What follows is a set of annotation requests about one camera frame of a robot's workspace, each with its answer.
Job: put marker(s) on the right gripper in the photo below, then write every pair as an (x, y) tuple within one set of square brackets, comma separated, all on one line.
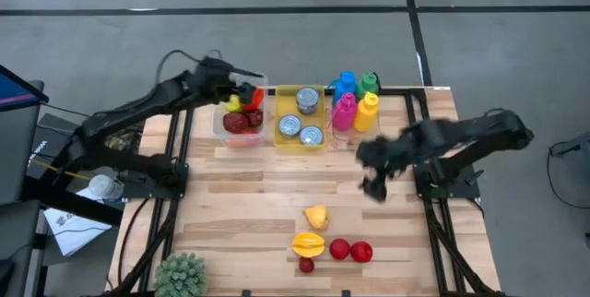
[(389, 151)]

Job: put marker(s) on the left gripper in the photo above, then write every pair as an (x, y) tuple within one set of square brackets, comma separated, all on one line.
[(219, 80)]

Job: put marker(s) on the yellow-green toy fruit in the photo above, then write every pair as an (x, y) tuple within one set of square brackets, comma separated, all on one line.
[(232, 104)]

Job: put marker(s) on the dark red-brown toy fruit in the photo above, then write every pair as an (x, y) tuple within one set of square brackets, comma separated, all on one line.
[(256, 118), (236, 122)]

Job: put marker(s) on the silver tin can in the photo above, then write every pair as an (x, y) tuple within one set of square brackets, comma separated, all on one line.
[(290, 126), (311, 135)]

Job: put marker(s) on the blue-labelled tin can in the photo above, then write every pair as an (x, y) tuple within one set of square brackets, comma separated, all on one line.
[(307, 98)]

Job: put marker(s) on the yellow toy pear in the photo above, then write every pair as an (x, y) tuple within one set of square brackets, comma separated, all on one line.
[(318, 217)]

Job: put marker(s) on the yellow squeeze bottle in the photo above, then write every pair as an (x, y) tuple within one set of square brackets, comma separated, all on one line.
[(366, 113)]

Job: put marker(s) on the pink squeeze bottle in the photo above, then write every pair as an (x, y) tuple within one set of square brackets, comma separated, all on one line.
[(344, 113)]

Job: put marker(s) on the blue squeeze bottle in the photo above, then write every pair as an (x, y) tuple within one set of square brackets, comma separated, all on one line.
[(345, 86)]

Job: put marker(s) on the green squeeze bottle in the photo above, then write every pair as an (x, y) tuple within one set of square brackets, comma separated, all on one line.
[(369, 84)]

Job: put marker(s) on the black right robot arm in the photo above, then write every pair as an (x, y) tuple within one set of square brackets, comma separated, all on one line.
[(484, 131)]

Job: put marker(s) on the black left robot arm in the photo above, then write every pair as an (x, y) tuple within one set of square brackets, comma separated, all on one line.
[(138, 103)]

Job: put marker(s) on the pale green cup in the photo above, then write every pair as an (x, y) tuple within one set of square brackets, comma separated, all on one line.
[(288, 98)]

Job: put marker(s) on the clear plastic bin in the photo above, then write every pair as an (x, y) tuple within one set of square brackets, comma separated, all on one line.
[(217, 126), (355, 136)]

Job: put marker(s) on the red tomato toy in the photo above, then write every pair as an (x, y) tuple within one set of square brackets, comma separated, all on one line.
[(361, 252)]

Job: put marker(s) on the red toy apple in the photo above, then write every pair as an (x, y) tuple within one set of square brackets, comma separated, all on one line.
[(339, 249)]

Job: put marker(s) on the yellow toy starfruit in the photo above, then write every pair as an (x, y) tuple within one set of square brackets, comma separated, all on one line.
[(308, 245)]

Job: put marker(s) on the small dark red fruit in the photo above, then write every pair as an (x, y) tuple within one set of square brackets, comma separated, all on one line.
[(306, 264)]

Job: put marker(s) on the green succulent plant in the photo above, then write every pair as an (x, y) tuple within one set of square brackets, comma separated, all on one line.
[(180, 276)]

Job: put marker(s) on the black box white lettering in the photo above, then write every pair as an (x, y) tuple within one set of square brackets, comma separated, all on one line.
[(50, 145)]

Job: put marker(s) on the black metal beam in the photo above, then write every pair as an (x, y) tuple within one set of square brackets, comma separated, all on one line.
[(69, 200)]

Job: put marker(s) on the white printed paper sheet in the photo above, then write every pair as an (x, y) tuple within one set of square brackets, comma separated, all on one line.
[(76, 232)]

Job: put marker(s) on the monitor with blue screen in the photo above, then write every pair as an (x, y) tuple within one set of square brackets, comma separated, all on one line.
[(18, 89)]

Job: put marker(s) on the gray cart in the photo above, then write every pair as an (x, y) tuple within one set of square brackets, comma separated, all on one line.
[(18, 158)]

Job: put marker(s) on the black metal table frame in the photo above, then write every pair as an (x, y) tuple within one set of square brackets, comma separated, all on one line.
[(401, 92)]

